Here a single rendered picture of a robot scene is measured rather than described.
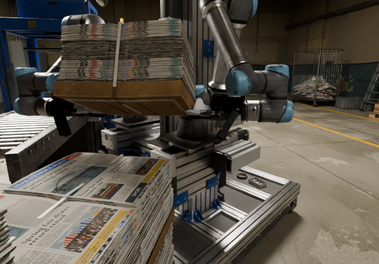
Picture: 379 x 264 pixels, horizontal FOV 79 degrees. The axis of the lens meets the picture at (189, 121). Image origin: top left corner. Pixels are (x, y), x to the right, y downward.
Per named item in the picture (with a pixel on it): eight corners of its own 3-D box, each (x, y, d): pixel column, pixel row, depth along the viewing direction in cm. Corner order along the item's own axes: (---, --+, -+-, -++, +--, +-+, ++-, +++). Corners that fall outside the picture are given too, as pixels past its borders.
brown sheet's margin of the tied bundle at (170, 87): (195, 115, 89) (195, 104, 90) (181, 95, 61) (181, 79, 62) (155, 115, 91) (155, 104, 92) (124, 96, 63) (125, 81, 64)
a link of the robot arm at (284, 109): (289, 97, 81) (287, 121, 83) (257, 96, 83) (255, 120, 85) (296, 100, 74) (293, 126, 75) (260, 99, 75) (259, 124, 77)
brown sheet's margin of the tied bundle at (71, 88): (139, 115, 92) (140, 104, 93) (102, 96, 64) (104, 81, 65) (102, 114, 95) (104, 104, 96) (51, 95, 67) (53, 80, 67)
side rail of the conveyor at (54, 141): (23, 180, 94) (19, 153, 92) (9, 181, 93) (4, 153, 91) (93, 116, 223) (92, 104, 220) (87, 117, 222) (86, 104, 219)
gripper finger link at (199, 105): (184, 97, 79) (209, 100, 82) (183, 114, 78) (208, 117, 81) (186, 95, 76) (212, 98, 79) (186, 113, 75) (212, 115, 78)
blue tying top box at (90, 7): (89, 22, 216) (87, -1, 211) (18, 20, 205) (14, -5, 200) (98, 30, 259) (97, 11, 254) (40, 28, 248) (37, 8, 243)
